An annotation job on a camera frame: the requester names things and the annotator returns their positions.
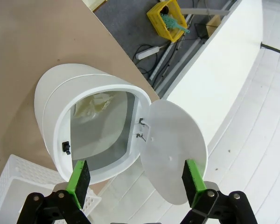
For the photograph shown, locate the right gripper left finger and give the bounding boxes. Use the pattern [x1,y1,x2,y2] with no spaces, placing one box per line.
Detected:
[16,159,92,224]

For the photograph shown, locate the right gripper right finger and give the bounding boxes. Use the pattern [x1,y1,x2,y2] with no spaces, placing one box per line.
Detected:
[181,159,259,224]

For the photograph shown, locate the white round bin lid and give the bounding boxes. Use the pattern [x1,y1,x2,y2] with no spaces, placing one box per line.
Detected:
[140,99,209,206]

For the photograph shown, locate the white perforated plastic basket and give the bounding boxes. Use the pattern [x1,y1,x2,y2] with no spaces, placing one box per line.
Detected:
[0,154,102,224]

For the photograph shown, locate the white cylindrical trash bin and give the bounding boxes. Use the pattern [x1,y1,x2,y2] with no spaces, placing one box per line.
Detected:
[34,62,152,184]

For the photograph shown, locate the large white table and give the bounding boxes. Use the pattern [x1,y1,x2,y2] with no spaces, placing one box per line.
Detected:
[149,0,265,150]

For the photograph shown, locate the white power strip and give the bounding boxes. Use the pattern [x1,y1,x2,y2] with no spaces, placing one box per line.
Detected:
[135,46,161,60]

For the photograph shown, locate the brown cardboard box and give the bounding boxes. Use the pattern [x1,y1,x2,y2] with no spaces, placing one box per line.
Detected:
[205,15,222,38]

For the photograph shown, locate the yellow lattice plastic crate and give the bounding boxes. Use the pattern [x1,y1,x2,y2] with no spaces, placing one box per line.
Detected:
[146,0,188,43]

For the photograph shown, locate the tan cardboard pieces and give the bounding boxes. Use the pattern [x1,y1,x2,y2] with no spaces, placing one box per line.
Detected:
[83,0,108,12]

